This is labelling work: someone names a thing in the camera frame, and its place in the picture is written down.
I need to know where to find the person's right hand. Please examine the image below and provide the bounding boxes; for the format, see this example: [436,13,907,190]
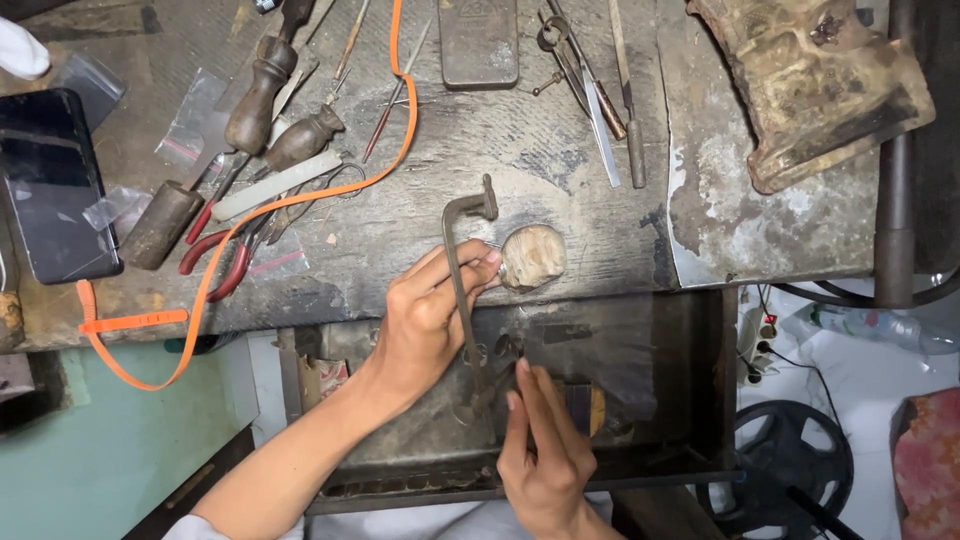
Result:
[495,357,601,538]

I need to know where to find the person's left hand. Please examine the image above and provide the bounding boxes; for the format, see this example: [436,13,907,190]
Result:
[365,239,504,410]

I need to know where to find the metal jeweler's saw frame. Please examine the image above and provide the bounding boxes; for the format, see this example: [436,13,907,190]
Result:
[440,173,526,445]

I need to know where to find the worn wooden bench pin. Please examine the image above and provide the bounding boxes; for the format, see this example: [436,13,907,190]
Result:
[498,222,569,294]

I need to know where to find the clear zip bag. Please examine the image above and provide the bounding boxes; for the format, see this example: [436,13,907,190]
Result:
[81,184,155,243]
[153,67,231,169]
[246,225,311,285]
[49,51,129,135]

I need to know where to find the needle file with red grip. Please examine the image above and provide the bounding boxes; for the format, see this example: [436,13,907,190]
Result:
[361,18,434,165]

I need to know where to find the dark block with wooden edge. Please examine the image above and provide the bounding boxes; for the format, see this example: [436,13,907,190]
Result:
[555,379,609,441]

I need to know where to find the white flat stick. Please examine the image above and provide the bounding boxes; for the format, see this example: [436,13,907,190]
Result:
[210,148,345,223]

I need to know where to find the silver tweezers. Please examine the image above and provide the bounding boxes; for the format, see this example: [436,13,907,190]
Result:
[577,61,624,190]

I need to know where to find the metal bench drawer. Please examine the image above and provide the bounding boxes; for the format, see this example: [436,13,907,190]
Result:
[276,288,747,517]

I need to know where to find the rectangular metal block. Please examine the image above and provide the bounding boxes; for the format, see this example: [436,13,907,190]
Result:
[438,0,521,92]

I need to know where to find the metal divider compass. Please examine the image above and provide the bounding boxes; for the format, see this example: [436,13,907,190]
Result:
[535,13,595,115]

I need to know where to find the person's white shirt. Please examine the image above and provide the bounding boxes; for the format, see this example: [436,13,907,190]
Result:
[160,491,618,540]

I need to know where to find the thin brass-tipped tool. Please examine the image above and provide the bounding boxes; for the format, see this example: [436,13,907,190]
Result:
[332,0,374,82]

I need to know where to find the grey sheet metal plate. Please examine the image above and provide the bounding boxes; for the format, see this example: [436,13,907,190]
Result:
[657,0,884,291]

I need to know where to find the white power strip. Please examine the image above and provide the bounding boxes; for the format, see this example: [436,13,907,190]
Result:
[738,306,783,385]

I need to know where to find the large worn wooden block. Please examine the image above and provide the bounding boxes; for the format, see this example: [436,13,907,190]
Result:
[685,0,938,197]

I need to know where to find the black smartphone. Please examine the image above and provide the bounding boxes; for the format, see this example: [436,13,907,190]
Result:
[0,87,126,287]

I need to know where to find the clear plastic bottle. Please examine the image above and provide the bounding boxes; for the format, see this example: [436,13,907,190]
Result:
[808,303,960,358]

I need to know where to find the dark metal pipe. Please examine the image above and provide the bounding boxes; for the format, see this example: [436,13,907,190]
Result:
[872,0,919,310]

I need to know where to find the white cloth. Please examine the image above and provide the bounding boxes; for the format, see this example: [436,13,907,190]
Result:
[0,15,53,82]

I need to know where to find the pink patterned cloth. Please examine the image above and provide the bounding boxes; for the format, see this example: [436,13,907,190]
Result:
[891,387,960,540]

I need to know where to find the thin wire-handled metal scissors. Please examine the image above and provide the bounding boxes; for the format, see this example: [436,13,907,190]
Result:
[264,162,368,246]

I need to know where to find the bulbous wooden-handled graver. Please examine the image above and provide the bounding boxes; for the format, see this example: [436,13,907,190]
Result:
[262,103,347,174]

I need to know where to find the orange plastic strap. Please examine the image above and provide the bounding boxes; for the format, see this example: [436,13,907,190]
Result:
[75,0,420,393]

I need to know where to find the flat file with metal handle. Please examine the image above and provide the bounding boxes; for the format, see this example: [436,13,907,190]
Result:
[606,0,648,190]

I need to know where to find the file with wooden handle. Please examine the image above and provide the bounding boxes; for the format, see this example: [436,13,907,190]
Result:
[546,0,629,142]

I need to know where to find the red-handled pliers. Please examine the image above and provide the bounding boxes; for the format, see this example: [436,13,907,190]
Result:
[177,208,280,305]

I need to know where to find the thin red-handled tool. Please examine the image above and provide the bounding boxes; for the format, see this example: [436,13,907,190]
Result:
[184,148,253,246]

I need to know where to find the large dark wooden tool handle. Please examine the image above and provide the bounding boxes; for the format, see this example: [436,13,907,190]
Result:
[224,0,318,157]

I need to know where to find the cylindrical wooden-handled tool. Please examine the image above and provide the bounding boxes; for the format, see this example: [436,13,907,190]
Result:
[118,112,235,272]

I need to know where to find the black cable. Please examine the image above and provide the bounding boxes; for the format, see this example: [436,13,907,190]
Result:
[771,266,960,310]

